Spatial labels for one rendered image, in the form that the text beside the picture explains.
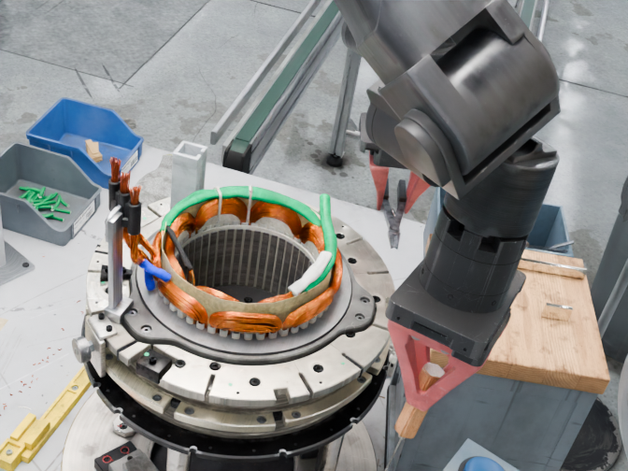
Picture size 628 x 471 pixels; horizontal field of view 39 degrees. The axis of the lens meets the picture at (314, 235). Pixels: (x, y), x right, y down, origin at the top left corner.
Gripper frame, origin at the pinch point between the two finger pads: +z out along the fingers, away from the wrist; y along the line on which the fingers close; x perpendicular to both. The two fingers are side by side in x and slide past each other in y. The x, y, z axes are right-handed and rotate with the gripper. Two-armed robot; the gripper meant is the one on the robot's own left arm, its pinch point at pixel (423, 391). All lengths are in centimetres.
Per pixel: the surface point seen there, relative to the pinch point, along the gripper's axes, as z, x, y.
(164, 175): 36, -66, -67
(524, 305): 12.9, 1.5, -38.3
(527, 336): 13.6, 3.3, -33.6
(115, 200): 2.9, -33.7, -8.7
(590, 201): 90, -6, -252
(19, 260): 41, -70, -37
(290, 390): 14.1, -12.9, -9.3
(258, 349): 13.0, -17.6, -11.1
